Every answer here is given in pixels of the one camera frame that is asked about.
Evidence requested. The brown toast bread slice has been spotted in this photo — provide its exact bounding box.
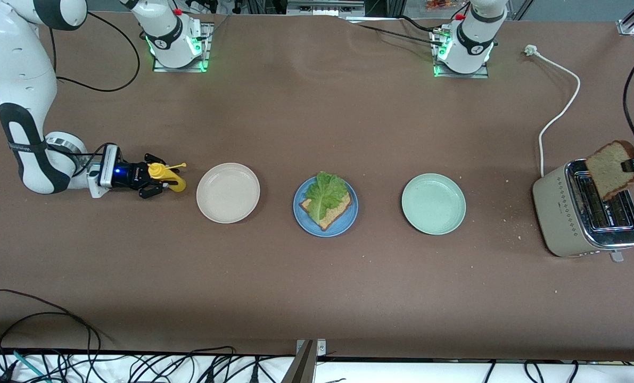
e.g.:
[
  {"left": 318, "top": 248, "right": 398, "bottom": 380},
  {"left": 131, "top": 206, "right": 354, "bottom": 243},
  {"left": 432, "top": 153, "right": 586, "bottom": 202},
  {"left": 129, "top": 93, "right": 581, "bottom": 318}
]
[
  {"left": 584, "top": 140, "right": 634, "bottom": 202},
  {"left": 300, "top": 189, "right": 353, "bottom": 231}
]

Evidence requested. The yellow mustard squeeze bottle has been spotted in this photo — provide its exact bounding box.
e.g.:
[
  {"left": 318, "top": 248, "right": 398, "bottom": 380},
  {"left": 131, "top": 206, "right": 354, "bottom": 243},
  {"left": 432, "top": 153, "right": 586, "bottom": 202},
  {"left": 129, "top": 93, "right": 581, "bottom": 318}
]
[{"left": 147, "top": 162, "right": 188, "bottom": 193}]

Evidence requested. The green lettuce leaf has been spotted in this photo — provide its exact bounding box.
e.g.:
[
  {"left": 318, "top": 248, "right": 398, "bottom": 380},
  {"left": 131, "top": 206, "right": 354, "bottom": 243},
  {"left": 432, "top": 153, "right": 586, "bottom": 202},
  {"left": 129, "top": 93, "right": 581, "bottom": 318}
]
[{"left": 305, "top": 171, "right": 349, "bottom": 223}]

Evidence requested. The beige round plate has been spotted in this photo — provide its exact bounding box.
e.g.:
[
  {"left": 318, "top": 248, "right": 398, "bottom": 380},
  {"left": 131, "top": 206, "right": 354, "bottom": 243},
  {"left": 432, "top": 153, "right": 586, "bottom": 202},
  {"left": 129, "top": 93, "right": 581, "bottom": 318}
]
[{"left": 196, "top": 163, "right": 261, "bottom": 224}]

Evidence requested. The blue round plate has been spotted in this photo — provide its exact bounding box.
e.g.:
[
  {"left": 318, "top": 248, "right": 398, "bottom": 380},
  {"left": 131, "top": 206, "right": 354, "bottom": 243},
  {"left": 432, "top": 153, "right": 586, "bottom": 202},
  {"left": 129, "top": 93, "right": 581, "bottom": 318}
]
[{"left": 293, "top": 175, "right": 359, "bottom": 237}]

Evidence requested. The mint green round plate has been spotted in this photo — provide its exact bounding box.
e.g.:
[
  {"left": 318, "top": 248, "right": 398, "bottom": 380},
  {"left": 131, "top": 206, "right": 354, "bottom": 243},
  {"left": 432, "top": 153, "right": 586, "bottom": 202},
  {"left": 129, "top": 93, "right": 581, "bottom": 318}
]
[{"left": 401, "top": 173, "right": 466, "bottom": 235}]

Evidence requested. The beige chrome toaster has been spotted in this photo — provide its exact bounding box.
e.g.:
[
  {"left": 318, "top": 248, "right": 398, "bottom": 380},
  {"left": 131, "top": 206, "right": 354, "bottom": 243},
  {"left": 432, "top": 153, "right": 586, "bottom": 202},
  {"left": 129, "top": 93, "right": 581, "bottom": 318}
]
[{"left": 532, "top": 158, "right": 634, "bottom": 263}]

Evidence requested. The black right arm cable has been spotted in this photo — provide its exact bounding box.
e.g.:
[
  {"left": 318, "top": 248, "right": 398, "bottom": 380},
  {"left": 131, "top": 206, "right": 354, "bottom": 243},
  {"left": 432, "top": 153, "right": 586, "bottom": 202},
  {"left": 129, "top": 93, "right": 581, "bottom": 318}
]
[{"left": 50, "top": 11, "right": 141, "bottom": 93}]

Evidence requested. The white toaster power cable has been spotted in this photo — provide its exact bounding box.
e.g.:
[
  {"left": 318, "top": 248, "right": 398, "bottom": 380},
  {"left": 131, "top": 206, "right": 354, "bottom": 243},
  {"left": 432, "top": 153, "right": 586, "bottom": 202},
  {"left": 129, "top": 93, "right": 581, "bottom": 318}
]
[{"left": 524, "top": 45, "right": 582, "bottom": 177}]

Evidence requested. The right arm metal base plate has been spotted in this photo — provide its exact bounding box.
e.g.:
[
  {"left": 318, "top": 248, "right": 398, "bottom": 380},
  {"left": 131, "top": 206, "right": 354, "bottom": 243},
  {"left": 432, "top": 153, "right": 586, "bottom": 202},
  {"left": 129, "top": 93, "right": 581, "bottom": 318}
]
[{"left": 152, "top": 21, "right": 213, "bottom": 73}]

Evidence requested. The long black looped cable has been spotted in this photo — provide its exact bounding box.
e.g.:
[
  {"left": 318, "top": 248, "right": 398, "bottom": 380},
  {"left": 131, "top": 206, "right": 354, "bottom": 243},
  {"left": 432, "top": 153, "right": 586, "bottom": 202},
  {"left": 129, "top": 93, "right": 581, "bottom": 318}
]
[{"left": 0, "top": 289, "right": 102, "bottom": 383}]

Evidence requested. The teal cable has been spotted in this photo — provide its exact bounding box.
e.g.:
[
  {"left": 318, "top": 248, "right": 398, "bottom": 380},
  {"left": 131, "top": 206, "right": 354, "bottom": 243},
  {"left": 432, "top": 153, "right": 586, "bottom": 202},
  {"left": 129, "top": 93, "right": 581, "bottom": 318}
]
[{"left": 0, "top": 346, "right": 52, "bottom": 383}]

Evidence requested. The silver metal rail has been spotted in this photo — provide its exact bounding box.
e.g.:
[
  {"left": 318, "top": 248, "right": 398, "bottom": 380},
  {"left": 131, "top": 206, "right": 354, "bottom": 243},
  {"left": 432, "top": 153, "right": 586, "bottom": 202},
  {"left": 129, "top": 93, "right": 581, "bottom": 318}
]
[{"left": 286, "top": 0, "right": 366, "bottom": 16}]

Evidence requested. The metal table edge bracket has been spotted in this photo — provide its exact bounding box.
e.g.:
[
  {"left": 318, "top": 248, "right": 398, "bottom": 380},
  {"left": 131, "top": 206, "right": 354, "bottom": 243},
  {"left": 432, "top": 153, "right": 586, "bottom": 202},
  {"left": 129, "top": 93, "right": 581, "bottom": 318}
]
[{"left": 281, "top": 339, "right": 327, "bottom": 383}]

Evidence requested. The black base supply cable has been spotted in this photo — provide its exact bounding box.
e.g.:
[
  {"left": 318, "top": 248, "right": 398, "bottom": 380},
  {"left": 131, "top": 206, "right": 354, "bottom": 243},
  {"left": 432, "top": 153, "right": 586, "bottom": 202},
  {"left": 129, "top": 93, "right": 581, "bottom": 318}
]
[{"left": 355, "top": 23, "right": 445, "bottom": 48}]

